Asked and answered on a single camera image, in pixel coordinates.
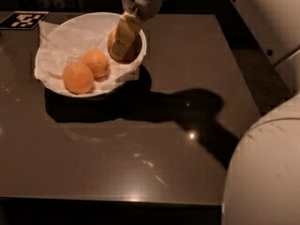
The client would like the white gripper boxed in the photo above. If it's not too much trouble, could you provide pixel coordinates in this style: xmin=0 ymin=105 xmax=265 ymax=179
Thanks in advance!
xmin=111 ymin=0 xmax=165 ymax=59

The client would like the orange with stem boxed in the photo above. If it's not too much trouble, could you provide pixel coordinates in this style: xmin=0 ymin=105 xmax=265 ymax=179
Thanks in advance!
xmin=107 ymin=29 xmax=142 ymax=64

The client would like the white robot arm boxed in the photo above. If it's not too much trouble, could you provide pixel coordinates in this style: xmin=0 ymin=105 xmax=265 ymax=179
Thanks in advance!
xmin=221 ymin=0 xmax=300 ymax=225

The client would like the back middle orange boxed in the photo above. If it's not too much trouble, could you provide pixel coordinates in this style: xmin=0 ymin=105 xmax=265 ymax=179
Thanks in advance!
xmin=82 ymin=49 xmax=110 ymax=78

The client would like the white bowl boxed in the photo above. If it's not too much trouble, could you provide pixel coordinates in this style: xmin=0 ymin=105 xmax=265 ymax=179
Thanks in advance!
xmin=35 ymin=11 xmax=148 ymax=99

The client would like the front left orange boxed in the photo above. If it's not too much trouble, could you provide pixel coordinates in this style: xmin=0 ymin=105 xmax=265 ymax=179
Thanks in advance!
xmin=63 ymin=62 xmax=94 ymax=94

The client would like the white paper liner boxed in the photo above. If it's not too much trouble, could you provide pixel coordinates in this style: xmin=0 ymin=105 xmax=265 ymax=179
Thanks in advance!
xmin=34 ymin=18 xmax=141 ymax=96

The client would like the black white fiducial marker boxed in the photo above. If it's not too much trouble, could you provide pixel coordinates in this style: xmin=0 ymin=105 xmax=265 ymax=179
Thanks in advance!
xmin=0 ymin=11 xmax=49 ymax=30

